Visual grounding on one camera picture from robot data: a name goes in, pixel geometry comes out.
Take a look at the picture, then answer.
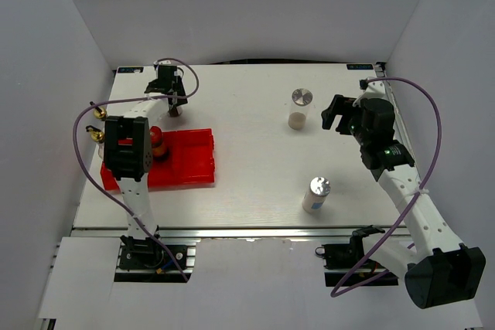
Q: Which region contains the red-capped brown sauce bottle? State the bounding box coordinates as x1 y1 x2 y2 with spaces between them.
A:
149 126 169 161

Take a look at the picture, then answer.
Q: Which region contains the clear glass oil bottle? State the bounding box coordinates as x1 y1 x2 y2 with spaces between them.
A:
90 101 108 121

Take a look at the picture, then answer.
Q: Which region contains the small dark spice jar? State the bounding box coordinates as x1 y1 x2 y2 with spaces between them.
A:
168 107 183 117

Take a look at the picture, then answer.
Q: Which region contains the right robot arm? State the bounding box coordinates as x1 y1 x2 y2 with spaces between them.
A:
322 94 486 309

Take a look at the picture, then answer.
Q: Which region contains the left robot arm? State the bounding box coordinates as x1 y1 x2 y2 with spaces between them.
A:
103 64 187 240

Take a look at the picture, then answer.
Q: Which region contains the clear jar with metal lid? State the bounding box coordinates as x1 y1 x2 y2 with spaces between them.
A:
288 88 313 130

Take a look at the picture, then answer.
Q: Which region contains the red plastic organizer tray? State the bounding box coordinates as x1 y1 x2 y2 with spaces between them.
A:
100 128 215 191

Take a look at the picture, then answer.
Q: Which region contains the white shaker with metal lid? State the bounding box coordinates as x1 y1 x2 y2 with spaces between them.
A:
302 177 331 213

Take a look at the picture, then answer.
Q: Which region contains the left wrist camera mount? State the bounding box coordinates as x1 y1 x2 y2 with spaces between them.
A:
153 60 175 68

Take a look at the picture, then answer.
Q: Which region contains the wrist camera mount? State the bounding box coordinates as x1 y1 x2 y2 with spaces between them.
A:
353 79 387 107
153 60 175 68

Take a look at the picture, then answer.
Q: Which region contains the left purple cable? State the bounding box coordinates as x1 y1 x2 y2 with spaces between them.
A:
73 57 200 283

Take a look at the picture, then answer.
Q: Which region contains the purple cable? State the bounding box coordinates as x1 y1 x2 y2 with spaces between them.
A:
330 77 442 298
73 57 200 283

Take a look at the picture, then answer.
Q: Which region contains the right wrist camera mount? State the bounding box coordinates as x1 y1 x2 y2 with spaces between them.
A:
353 79 387 107

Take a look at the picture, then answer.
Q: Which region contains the aluminium table rail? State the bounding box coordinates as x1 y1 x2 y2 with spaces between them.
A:
374 62 405 132

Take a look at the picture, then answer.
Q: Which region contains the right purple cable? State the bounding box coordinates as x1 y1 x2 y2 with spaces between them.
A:
330 77 442 298

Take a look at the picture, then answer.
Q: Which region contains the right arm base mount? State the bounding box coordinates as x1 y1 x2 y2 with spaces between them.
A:
315 226 398 287

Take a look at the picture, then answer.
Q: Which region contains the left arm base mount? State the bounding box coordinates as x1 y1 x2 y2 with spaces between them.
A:
114 236 195 284

